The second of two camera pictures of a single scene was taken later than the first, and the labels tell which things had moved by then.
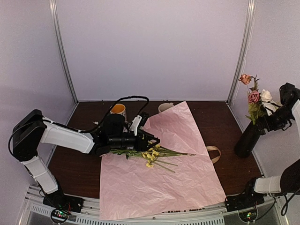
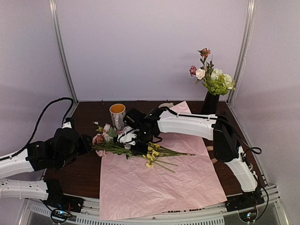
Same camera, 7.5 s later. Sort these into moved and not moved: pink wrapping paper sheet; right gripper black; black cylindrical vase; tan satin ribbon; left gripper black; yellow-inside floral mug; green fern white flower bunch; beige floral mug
Moved: right gripper black; green fern white flower bunch; black cylindrical vase; left gripper black
Not moved: pink wrapping paper sheet; yellow-inside floral mug; tan satin ribbon; beige floral mug
